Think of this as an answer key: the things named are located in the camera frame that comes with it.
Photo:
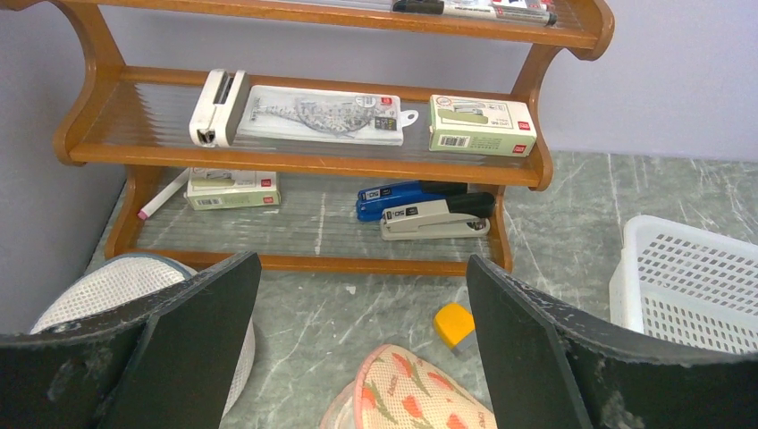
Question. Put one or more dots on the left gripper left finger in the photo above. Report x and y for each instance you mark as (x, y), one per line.
(148, 349)

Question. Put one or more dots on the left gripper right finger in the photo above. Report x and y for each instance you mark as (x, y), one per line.
(548, 364)

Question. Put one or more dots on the floral pink mesh laundry bag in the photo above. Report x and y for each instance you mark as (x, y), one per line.
(394, 388)

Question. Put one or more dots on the white perforated plastic basket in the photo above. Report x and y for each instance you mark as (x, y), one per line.
(685, 285)

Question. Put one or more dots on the white cylindrical mesh laundry bag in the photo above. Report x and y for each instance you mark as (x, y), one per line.
(130, 290)

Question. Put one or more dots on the small yellow block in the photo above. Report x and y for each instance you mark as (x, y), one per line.
(455, 326)

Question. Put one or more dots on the grey black stapler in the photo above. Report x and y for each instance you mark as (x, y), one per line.
(460, 216)

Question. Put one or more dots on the white box under shelf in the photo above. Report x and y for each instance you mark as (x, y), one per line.
(211, 189)

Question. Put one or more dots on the white red marker pen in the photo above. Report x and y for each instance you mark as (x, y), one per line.
(164, 195)

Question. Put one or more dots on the blue stapler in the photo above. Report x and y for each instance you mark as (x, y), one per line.
(371, 202)

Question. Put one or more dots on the green white small box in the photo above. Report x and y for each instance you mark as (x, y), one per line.
(476, 126)

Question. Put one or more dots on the white flat packaged item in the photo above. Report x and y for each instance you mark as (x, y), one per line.
(326, 116)

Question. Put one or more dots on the wooden three-tier shelf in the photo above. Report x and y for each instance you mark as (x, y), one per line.
(110, 124)

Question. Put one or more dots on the coloured marker pen set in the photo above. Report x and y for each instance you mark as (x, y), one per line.
(538, 13)

